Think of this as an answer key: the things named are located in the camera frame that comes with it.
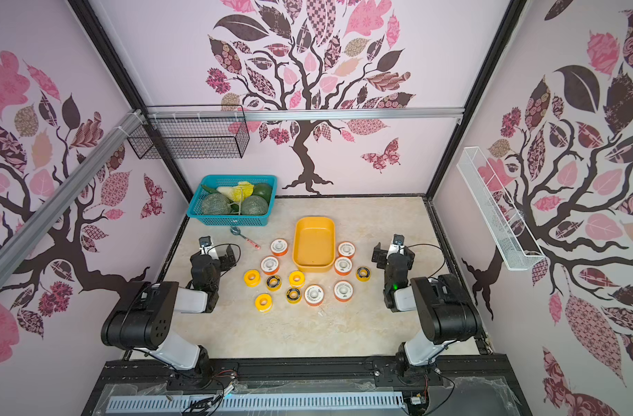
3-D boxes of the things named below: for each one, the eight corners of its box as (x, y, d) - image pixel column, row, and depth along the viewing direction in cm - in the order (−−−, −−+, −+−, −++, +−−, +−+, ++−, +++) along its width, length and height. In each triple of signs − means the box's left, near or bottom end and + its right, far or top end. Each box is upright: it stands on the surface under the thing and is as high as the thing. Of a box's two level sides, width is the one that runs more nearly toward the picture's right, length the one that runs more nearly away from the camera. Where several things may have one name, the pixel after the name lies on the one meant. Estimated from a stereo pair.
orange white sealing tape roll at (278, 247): (269, 256, 102) (268, 252, 100) (272, 241, 107) (271, 237, 105) (287, 256, 102) (286, 252, 100) (288, 241, 107) (288, 237, 105)
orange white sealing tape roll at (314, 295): (303, 306, 89) (303, 303, 87) (304, 287, 94) (304, 284, 92) (323, 306, 89) (323, 303, 87) (323, 287, 94) (323, 284, 92)
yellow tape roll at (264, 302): (254, 312, 88) (253, 310, 86) (257, 296, 91) (256, 294, 90) (271, 312, 88) (270, 310, 86) (273, 296, 91) (272, 294, 90)
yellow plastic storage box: (291, 272, 97) (289, 265, 93) (295, 224, 113) (294, 216, 108) (337, 272, 97) (337, 265, 93) (335, 224, 113) (335, 216, 108)
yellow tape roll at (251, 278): (243, 287, 93) (242, 284, 92) (247, 272, 98) (245, 269, 96) (259, 287, 93) (257, 284, 92) (261, 272, 97) (260, 269, 96)
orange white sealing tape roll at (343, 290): (333, 302, 90) (333, 299, 88) (333, 283, 95) (333, 280, 93) (353, 302, 90) (354, 299, 88) (352, 283, 95) (352, 280, 93)
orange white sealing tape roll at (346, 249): (337, 258, 102) (338, 254, 100) (337, 245, 106) (337, 241, 104) (355, 258, 102) (356, 254, 100) (354, 245, 106) (355, 241, 104)
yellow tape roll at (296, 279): (289, 288, 93) (288, 285, 92) (290, 273, 97) (289, 270, 95) (305, 288, 93) (304, 285, 92) (305, 273, 97) (305, 270, 95)
